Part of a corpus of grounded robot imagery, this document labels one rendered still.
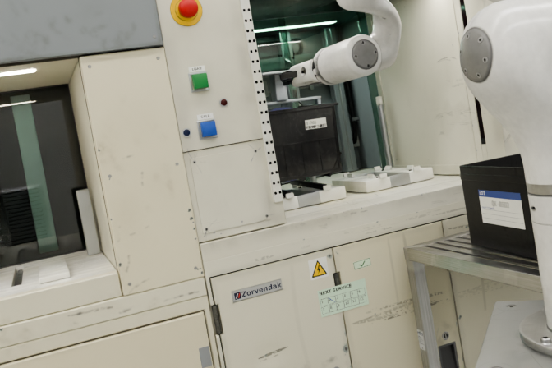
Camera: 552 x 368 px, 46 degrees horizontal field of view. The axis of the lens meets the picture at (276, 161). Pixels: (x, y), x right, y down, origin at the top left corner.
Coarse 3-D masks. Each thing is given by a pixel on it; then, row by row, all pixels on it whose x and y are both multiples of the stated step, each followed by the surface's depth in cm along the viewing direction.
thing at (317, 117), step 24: (264, 72) 164; (288, 120) 161; (312, 120) 164; (288, 144) 162; (312, 144) 164; (336, 144) 167; (288, 168) 162; (312, 168) 165; (336, 168) 167; (288, 192) 162
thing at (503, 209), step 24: (480, 168) 131; (504, 168) 123; (480, 192) 132; (504, 192) 124; (480, 216) 134; (504, 216) 126; (528, 216) 119; (480, 240) 136; (504, 240) 127; (528, 240) 120
